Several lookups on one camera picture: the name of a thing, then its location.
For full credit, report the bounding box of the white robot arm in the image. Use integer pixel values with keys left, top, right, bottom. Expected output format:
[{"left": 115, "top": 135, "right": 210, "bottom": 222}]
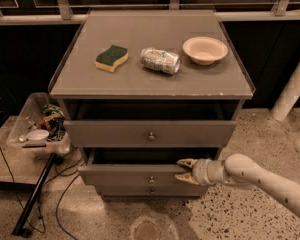
[{"left": 175, "top": 153, "right": 300, "bottom": 218}]

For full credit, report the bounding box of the white bowl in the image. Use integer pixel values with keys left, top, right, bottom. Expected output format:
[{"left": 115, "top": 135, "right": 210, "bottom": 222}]
[{"left": 183, "top": 37, "right": 228, "bottom": 65}]

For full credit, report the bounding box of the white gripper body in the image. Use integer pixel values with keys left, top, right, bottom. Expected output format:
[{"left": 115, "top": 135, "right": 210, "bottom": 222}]
[{"left": 192, "top": 159, "right": 213, "bottom": 185}]

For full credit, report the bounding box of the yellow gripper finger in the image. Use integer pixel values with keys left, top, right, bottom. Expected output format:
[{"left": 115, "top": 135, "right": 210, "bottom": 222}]
[
  {"left": 177, "top": 158, "right": 197, "bottom": 169},
  {"left": 174, "top": 172, "right": 198, "bottom": 185}
]

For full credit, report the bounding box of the black floor cable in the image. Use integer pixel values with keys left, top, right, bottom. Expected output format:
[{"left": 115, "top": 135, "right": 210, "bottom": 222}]
[{"left": 55, "top": 168, "right": 87, "bottom": 240}]

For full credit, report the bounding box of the grey drawer cabinet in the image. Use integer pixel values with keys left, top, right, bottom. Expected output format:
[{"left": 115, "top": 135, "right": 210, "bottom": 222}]
[{"left": 48, "top": 9, "right": 256, "bottom": 198}]

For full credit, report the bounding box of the grey drawer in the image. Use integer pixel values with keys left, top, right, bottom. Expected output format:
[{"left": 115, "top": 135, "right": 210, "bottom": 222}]
[
  {"left": 79, "top": 148, "right": 218, "bottom": 187},
  {"left": 96, "top": 184, "right": 207, "bottom": 198},
  {"left": 64, "top": 120, "right": 236, "bottom": 148}
]

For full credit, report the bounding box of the white diagonal pole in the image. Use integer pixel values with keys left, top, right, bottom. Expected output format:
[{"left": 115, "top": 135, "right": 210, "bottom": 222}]
[{"left": 271, "top": 61, "right": 300, "bottom": 121}]

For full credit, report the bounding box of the black metal bar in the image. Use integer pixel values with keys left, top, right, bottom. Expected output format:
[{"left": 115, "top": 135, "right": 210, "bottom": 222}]
[{"left": 12, "top": 153, "right": 56, "bottom": 236}]

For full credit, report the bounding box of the grey bottom drawer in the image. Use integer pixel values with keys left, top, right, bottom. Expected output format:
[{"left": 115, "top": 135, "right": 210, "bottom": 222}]
[{"left": 96, "top": 184, "right": 207, "bottom": 198}]

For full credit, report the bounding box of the green yellow sponge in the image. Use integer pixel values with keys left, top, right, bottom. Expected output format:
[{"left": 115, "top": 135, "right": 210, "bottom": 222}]
[{"left": 95, "top": 45, "right": 129, "bottom": 73}]

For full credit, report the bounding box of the crushed silver can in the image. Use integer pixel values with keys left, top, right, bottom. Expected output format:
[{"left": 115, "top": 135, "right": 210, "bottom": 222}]
[{"left": 140, "top": 47, "right": 180, "bottom": 75}]

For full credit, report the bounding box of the clear plastic bin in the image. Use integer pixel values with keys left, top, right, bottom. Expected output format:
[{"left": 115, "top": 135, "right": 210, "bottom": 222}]
[{"left": 6, "top": 93, "right": 71, "bottom": 159}]

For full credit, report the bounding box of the grey top drawer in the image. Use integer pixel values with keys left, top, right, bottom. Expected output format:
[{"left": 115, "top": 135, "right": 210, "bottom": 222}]
[{"left": 64, "top": 120, "right": 236, "bottom": 148}]

